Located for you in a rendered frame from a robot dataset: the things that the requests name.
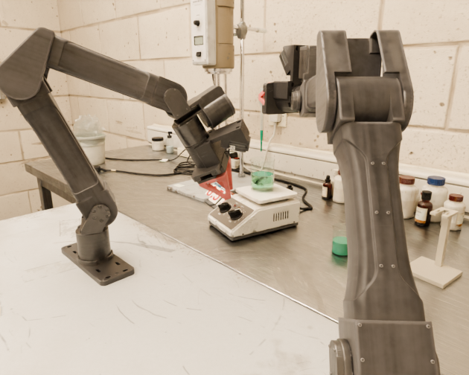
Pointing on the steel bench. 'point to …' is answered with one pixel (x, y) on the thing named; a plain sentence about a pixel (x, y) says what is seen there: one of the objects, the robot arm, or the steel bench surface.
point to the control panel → (228, 215)
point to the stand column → (242, 84)
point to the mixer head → (213, 35)
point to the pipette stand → (429, 269)
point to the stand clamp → (246, 30)
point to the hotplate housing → (261, 218)
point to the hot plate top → (266, 194)
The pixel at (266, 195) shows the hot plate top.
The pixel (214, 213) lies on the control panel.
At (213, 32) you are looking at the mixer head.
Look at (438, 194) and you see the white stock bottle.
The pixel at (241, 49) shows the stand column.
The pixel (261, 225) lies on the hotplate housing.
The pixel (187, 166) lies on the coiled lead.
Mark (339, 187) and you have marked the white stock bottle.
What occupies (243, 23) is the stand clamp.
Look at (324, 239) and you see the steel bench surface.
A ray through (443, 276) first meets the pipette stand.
